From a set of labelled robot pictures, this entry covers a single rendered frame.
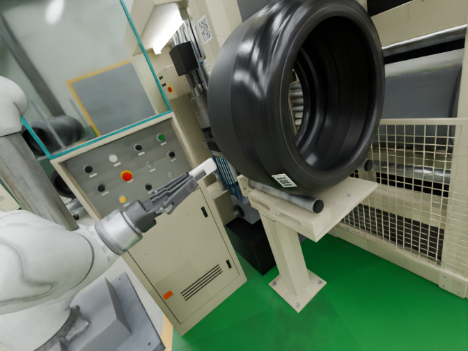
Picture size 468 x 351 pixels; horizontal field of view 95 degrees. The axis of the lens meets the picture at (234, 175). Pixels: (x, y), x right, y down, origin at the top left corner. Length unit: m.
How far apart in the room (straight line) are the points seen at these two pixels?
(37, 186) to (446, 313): 1.82
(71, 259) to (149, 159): 0.83
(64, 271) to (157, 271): 0.99
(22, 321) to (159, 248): 0.59
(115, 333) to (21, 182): 0.58
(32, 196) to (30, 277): 0.58
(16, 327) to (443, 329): 1.67
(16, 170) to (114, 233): 0.48
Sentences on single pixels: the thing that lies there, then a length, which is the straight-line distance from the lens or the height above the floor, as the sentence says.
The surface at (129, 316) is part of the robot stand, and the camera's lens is 1.08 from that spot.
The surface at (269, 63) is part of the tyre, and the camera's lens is 0.53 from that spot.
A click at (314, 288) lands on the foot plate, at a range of 1.62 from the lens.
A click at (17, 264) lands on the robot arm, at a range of 0.36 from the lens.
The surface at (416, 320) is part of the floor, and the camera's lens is 1.57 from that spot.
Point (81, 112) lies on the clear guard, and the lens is 1.13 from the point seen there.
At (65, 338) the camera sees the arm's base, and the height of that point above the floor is 0.78.
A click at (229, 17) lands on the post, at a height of 1.52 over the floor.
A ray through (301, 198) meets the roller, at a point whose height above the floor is 0.92.
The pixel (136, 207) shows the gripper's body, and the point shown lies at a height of 1.15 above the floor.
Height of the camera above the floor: 1.33
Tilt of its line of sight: 24 degrees down
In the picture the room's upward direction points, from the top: 20 degrees counter-clockwise
